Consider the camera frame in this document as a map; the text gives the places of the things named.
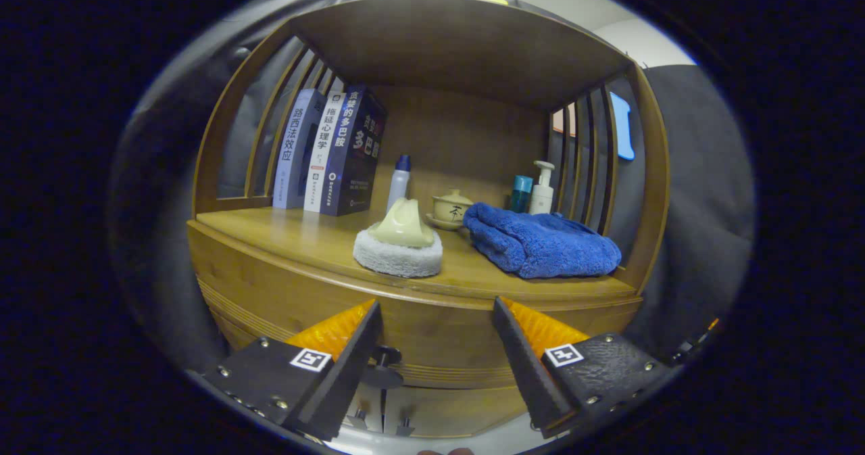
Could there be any teal bottle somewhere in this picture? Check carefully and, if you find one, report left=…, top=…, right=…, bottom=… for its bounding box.
left=509, top=174, right=534, bottom=214

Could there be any dark blue book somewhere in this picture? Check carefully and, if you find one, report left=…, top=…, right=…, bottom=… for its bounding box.
left=323, top=85, right=389, bottom=217

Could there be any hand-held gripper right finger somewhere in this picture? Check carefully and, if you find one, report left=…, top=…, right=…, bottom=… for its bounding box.
left=491, top=296, right=670, bottom=439

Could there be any wooden cabinet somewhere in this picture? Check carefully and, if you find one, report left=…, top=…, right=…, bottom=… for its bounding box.
left=187, top=0, right=671, bottom=440

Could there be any wooden cabinet door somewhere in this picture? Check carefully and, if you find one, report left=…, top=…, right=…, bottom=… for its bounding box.
left=341, top=381, right=386, bottom=435
left=382, top=386, right=529, bottom=439

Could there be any wooden drawer with black knob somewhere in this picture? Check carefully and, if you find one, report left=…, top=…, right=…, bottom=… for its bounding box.
left=189, top=229, right=643, bottom=389

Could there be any wooden countertop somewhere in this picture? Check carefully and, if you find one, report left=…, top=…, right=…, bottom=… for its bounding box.
left=187, top=205, right=643, bottom=307

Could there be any beige lidded tea cup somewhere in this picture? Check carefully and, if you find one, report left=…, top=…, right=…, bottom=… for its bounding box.
left=425, top=189, right=475, bottom=231

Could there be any white bottle with blue cap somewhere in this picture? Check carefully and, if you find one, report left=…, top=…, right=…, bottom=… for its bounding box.
left=386, top=155, right=412, bottom=212

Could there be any black backdrop cloth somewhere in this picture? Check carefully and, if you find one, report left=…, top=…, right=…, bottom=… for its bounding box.
left=108, top=0, right=756, bottom=375

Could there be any lavender book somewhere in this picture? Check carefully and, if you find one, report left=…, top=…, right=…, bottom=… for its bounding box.
left=272, top=89, right=326, bottom=210

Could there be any cream scrub brush white pad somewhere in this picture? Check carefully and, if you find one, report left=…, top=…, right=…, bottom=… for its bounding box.
left=353, top=197, right=444, bottom=279

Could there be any blue towel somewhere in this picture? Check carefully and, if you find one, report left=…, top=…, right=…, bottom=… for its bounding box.
left=462, top=202, right=622, bottom=280

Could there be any white pump bottle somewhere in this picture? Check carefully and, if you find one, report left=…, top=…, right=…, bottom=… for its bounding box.
left=528, top=160, right=556, bottom=215

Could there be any white book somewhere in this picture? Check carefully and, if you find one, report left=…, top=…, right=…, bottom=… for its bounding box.
left=303, top=91, right=347, bottom=214

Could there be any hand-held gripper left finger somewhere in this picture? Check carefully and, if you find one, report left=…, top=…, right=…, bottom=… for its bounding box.
left=201, top=300, right=384, bottom=442

